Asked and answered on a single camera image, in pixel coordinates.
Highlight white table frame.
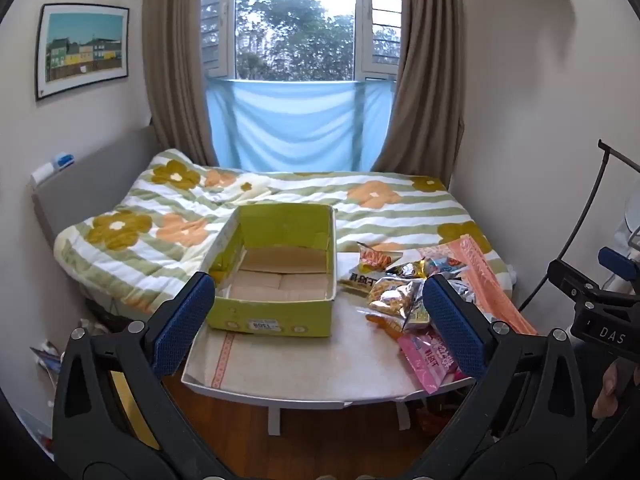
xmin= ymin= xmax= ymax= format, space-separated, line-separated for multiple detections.
xmin=266 ymin=395 xmax=412 ymax=436

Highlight brown curtain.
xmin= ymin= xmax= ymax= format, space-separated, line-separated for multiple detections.
xmin=142 ymin=0 xmax=216 ymax=167
xmin=372 ymin=0 xmax=468 ymax=186

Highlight white round object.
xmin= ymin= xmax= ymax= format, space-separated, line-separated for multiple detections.
xmin=612 ymin=200 xmax=640 ymax=261

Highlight blue white snack packet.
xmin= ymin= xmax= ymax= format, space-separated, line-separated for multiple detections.
xmin=425 ymin=256 xmax=468 ymax=278

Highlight yellow-green cardboard box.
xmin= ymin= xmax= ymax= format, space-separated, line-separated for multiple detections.
xmin=200 ymin=204 xmax=337 ymax=337

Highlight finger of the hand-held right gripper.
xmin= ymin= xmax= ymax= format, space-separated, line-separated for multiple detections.
xmin=546 ymin=259 xmax=640 ymax=311
xmin=599 ymin=246 xmax=640 ymax=283

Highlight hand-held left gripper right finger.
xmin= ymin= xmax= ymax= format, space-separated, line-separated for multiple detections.
xmin=422 ymin=274 xmax=588 ymax=480

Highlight large orange patterned bag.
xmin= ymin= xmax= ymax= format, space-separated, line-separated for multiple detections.
xmin=417 ymin=235 xmax=538 ymax=336

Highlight gold chocolate snack packet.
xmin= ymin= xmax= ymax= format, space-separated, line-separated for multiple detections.
xmin=387 ymin=259 xmax=428 ymax=281

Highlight light blue cloth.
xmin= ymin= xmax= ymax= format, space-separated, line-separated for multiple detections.
xmin=205 ymin=78 xmax=396 ymax=173

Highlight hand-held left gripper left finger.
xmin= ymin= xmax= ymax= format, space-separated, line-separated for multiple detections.
xmin=52 ymin=271 xmax=216 ymax=480

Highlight pink snack packet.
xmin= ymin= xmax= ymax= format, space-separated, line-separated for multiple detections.
xmin=397 ymin=332 xmax=473 ymax=395

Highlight blue white bottle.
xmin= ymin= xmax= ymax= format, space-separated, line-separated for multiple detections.
xmin=31 ymin=152 xmax=76 ymax=183

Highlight cream cheese snack packet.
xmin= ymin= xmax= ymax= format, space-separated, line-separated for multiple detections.
xmin=339 ymin=241 xmax=403 ymax=295

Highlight grey bed headboard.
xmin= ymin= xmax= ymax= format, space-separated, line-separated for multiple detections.
xmin=31 ymin=125 xmax=161 ymax=246

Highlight floral striped blanket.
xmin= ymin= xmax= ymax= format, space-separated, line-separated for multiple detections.
xmin=54 ymin=148 xmax=516 ymax=311

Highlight black bent rod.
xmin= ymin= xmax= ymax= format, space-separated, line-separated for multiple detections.
xmin=517 ymin=140 xmax=640 ymax=313

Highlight papers on floor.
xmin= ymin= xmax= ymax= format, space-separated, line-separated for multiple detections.
xmin=30 ymin=342 xmax=63 ymax=376

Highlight window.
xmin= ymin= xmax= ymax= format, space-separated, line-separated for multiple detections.
xmin=200 ymin=0 xmax=403 ymax=82

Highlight person's right hand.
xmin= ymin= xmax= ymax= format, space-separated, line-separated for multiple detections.
xmin=592 ymin=360 xmax=623 ymax=418

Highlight silver yellow snack packet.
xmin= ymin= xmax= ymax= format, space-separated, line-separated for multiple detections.
xmin=367 ymin=277 xmax=431 ymax=332

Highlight framed wall picture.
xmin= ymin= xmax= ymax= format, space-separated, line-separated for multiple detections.
xmin=35 ymin=3 xmax=130 ymax=102

